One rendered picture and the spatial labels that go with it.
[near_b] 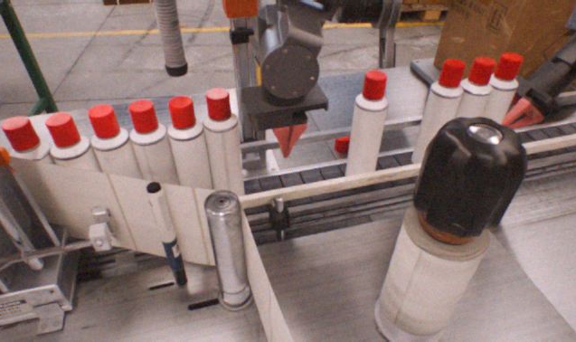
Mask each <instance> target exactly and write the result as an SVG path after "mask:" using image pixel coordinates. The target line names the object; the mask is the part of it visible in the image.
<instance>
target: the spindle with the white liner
mask: <svg viewBox="0 0 576 342"><path fill-rule="evenodd" d="M526 170H527V155H526V150H525V148H524V147H523V146H522V145H521V137H520V136H519V134H518V133H516V132H515V131H514V130H513V129H512V128H510V127H507V126H504V125H501V124H499V123H497V122H495V121H494V120H492V119H489V118H484V117H476V118H463V117H459V118H455V119H452V120H450V121H448V122H447V123H445V124H444V125H443V126H442V127H441V128H440V129H439V131H438V132H437V134H436V136H435V137H434V138H433V139H432V140H431V141H430V142H429V144H428V145H427V148H426V151H425V154H424V158H423V160H422V163H421V167H420V172H419V175H418V178H417V181H416V185H415V187H414V191H413V203H414V204H412V205H411V206H410V207H409V208H407V210H406V211H405V214H404V216H403V220H402V224H401V230H400V233H399V235H398V238H397V242H396V245H395V249H394V252H393V255H392V259H391V262H390V266H389V270H388V272H387V276H386V279H385V281H384V284H383V287H382V290H381V293H380V297H379V299H378V300H376V303H375V306H374V317H375V320H376V323H377V325H378V327H379V329H380V330H381V331H382V333H383V334H384V335H385V336H386V337H387V338H389V339H390V340H391V341H392V342H438V341H439V339H440V337H441V335H442V333H443V330H445V327H446V326H447V324H448V323H449V319H450V316H451V315H452V313H453V311H454V309H455V307H456V306H457V304H458V302H459V299H460V298H461V296H462V294H463V292H464V290H465V289H466V286H467V284H468V282H469V281H470V279H471V277H472V276H473V274H474V272H475V271H476V269H477V265H478V264H479V262H480V260H481V258H482V257H483V255H484V254H485V252H486V251H487V250H488V248H489V244H490V232H489V230H492V229H495V228H496V227H497V226H498V225H499V224H500V223H501V221H502V219H503V217H504V215H505V213H506V211H507V209H508V207H509V205H510V204H511V203H512V201H513V199H514V197H515V194H516V192H517V190H518V188H519V186H520V184H521V183H522V182H523V180H524V176H525V174H526Z"/></svg>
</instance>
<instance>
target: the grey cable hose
mask: <svg viewBox="0 0 576 342"><path fill-rule="evenodd" d="M153 4H154V8H155V13H156V20H157V24H158V29H159V33H160V37H161V44H162V47H163V51H164V56H165V70H166V71H167V73H168V75H169V76H171V77H182V76H185V75H186V74H187V72H188V62H187V61H186V60H185V55H184V45H183V39H182V33H181V29H180V23H179V17H178V13H177V7H176V2H175V0H153Z"/></svg>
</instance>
